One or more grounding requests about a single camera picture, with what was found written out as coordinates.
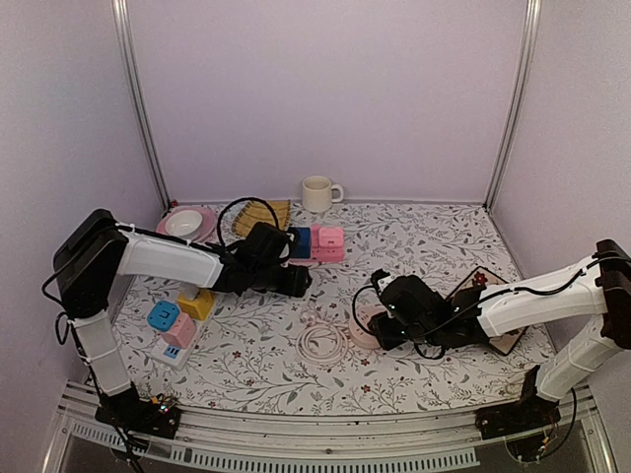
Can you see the left aluminium corner post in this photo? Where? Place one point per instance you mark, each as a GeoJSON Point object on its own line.
{"type": "Point", "coordinates": [126, 45]}

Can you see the round pink socket hub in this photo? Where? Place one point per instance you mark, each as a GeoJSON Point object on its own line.
{"type": "Point", "coordinates": [359, 336]}

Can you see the white power strip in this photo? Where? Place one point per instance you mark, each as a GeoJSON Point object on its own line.
{"type": "Point", "coordinates": [172, 357]}

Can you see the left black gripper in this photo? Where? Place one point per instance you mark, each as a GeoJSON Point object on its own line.
{"type": "Point", "coordinates": [296, 285]}

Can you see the right aluminium corner post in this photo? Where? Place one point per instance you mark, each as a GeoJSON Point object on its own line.
{"type": "Point", "coordinates": [526, 53]}

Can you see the pink cube adapter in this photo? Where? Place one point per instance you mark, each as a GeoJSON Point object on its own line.
{"type": "Point", "coordinates": [181, 333]}

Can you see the yellow bamboo tray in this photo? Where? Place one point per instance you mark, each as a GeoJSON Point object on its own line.
{"type": "Point", "coordinates": [276, 213]}

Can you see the floral square tray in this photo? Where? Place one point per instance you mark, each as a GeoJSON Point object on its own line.
{"type": "Point", "coordinates": [481, 277]}

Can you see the dark blue cube adapter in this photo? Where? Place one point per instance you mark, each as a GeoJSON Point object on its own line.
{"type": "Point", "coordinates": [302, 244]}

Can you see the white plug adapter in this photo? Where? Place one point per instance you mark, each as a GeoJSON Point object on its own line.
{"type": "Point", "coordinates": [315, 296]}

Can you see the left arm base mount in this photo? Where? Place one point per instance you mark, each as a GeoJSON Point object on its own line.
{"type": "Point", "coordinates": [157, 417]}

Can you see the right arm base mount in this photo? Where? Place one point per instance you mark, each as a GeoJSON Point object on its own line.
{"type": "Point", "coordinates": [529, 412]}

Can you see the aluminium corner post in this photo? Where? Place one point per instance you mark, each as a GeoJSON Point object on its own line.
{"type": "Point", "coordinates": [126, 45]}
{"type": "Point", "coordinates": [526, 53]}

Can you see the pink power strip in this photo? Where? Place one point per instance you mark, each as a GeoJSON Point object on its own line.
{"type": "Point", "coordinates": [327, 244]}

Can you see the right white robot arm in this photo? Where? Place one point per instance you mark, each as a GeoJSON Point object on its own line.
{"type": "Point", "coordinates": [597, 287]}

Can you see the cream ceramic mug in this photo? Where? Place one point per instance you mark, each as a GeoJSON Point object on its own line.
{"type": "Point", "coordinates": [319, 194]}

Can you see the pink plate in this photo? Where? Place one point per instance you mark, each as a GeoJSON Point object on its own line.
{"type": "Point", "coordinates": [208, 226]}

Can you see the yellow cube adapter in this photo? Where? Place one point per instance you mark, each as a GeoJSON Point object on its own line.
{"type": "Point", "coordinates": [198, 308]}

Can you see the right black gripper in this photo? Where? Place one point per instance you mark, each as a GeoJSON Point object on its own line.
{"type": "Point", "coordinates": [381, 327]}

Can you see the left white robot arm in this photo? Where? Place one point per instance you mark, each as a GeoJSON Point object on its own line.
{"type": "Point", "coordinates": [102, 248]}

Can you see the aluminium front rail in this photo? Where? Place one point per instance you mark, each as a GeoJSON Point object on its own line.
{"type": "Point", "coordinates": [223, 441]}

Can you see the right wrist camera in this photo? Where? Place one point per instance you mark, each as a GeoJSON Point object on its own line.
{"type": "Point", "coordinates": [380, 279]}

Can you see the cyan cube adapter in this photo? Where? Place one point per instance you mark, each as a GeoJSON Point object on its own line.
{"type": "Point", "coordinates": [163, 316]}

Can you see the white bowl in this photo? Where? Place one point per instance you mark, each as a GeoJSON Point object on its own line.
{"type": "Point", "coordinates": [185, 224]}

